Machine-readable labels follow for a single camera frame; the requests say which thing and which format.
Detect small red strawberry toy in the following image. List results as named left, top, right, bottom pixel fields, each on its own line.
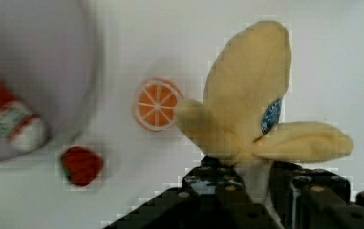
left=60, top=146, right=103, bottom=187

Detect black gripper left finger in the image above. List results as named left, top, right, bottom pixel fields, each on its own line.
left=103, top=156, right=279, bottom=229

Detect orange slice toy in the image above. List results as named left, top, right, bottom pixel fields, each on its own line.
left=132, top=78, right=183, bottom=132

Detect red plush ketchup bottle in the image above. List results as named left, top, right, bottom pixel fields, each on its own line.
left=0, top=82, right=48, bottom=153

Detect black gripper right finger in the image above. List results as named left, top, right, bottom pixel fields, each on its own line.
left=269, top=162, right=364, bottom=229

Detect grey round plate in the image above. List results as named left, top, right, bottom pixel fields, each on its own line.
left=0, top=0, right=99, bottom=161

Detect yellow plush peeled banana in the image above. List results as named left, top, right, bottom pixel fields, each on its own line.
left=175, top=21, right=353, bottom=222

